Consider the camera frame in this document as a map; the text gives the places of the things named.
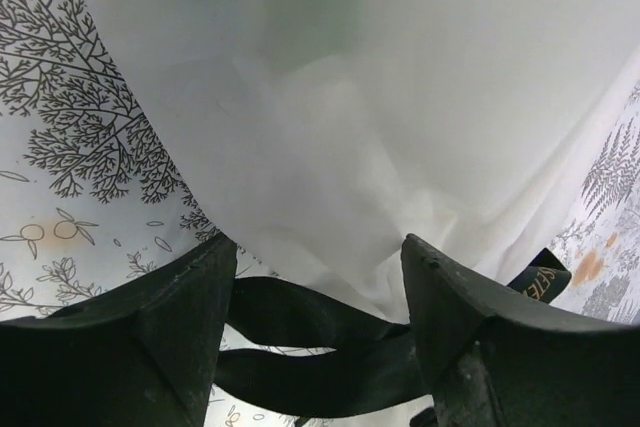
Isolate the white wrapping paper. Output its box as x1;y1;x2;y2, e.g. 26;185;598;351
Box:
86;0;639;320

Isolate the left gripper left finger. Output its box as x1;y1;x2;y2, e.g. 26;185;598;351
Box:
1;235;237;426

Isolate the floral patterned table mat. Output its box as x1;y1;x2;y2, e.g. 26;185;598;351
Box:
0;0;640;427

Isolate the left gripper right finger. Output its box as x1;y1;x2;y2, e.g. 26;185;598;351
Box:
401;234;639;427

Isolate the black ribbon with gold lettering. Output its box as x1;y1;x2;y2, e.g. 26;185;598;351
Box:
215;259;570;426

